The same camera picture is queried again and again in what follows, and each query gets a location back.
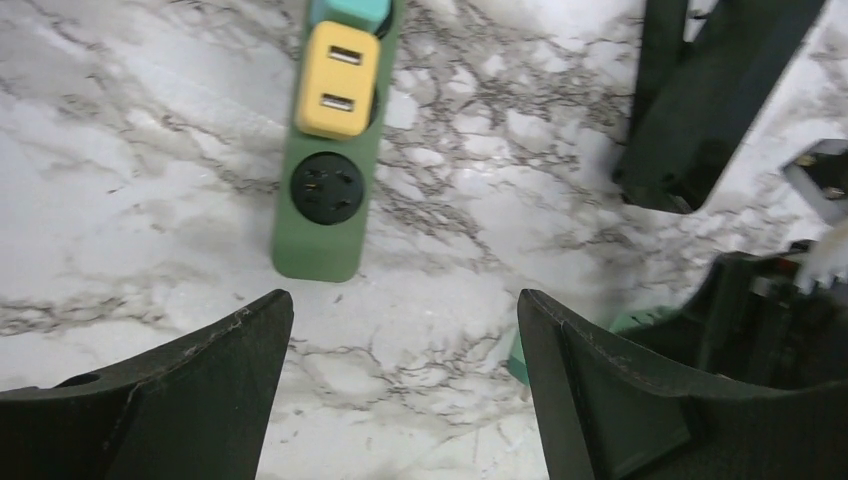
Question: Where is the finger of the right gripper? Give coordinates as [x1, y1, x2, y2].
[612, 0, 825, 214]

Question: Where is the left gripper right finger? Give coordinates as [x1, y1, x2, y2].
[517, 289, 847, 479]

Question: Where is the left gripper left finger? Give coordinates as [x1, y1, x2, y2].
[1, 290, 294, 479]

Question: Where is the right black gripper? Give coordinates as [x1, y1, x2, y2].
[619, 241, 847, 390]

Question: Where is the green power strip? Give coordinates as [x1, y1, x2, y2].
[271, 1, 406, 282]

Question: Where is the blue plug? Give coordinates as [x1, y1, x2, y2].
[309, 0, 393, 36]

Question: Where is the yellow plug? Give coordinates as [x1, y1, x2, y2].
[294, 21, 380, 140]

